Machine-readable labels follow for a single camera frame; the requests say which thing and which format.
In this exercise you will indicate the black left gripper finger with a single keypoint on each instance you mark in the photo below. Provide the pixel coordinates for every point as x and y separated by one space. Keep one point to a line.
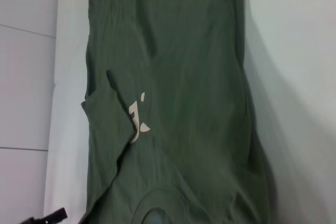
53 216

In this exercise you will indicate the dark green printed t-shirt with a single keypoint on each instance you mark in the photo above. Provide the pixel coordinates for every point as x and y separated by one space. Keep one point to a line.
183 77

